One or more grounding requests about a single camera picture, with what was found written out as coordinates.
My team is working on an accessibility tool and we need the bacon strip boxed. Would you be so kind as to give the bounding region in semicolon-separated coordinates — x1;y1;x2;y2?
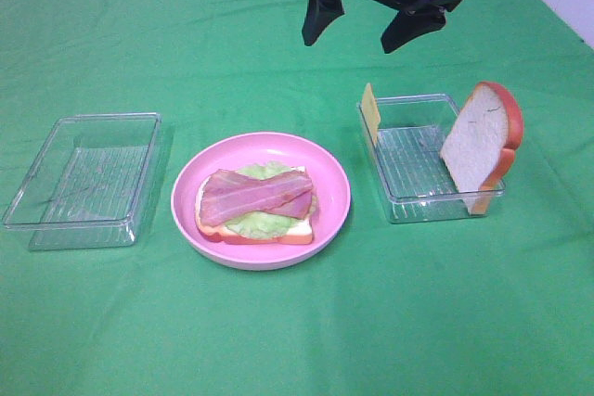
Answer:
203;168;312;220
198;170;315;228

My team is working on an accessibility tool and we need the bread slice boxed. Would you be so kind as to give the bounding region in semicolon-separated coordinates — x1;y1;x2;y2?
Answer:
440;82;523;215
195;161;317;245

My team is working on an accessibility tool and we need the green lettuce leaf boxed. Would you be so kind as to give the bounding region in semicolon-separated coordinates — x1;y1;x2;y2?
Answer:
224;160;317;240

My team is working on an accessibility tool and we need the yellow cheese slice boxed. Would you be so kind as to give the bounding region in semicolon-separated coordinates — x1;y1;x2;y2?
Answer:
361;83;381;147

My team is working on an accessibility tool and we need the right clear plastic container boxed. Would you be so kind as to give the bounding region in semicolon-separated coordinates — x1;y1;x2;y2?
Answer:
357;94;505;224

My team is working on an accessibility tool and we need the clear plastic container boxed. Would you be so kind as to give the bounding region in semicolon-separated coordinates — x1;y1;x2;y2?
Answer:
2;112;161;250
357;94;505;224

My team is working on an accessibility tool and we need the pink round plate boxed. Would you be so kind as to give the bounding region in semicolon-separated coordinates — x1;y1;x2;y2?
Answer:
171;132;351;271

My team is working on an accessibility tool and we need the green tablecloth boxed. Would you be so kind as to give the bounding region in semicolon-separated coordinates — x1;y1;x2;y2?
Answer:
1;0;593;395

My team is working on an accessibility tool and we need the left clear plastic container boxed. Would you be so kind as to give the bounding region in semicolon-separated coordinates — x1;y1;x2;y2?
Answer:
2;112;161;250

